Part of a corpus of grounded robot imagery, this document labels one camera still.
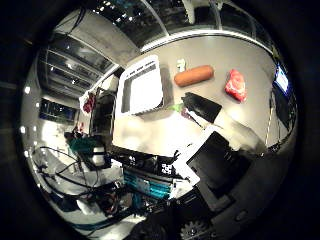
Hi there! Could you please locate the red toy steak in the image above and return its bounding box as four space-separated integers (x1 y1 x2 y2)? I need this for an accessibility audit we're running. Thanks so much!
224 68 248 103

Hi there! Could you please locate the red cloth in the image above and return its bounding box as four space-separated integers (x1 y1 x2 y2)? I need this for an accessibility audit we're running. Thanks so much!
82 91 98 115

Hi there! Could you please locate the brown toy sausage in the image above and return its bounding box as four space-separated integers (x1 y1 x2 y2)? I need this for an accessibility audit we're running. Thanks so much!
173 64 215 88

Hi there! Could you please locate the purple toy eggplant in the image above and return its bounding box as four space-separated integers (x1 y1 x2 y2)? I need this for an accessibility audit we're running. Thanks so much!
168 102 202 127

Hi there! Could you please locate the white plastic basket container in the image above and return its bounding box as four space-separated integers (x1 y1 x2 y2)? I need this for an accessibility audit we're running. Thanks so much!
114 54 175 118

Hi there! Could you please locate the person in teal shirt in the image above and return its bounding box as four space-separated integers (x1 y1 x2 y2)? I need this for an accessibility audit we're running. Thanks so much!
64 131 111 171

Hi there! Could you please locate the computer monitor with blue screen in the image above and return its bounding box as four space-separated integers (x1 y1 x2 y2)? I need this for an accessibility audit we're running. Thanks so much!
273 63 291 96

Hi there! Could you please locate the thin cable on table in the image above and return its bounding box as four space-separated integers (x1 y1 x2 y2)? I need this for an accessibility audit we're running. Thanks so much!
264 89 278 148

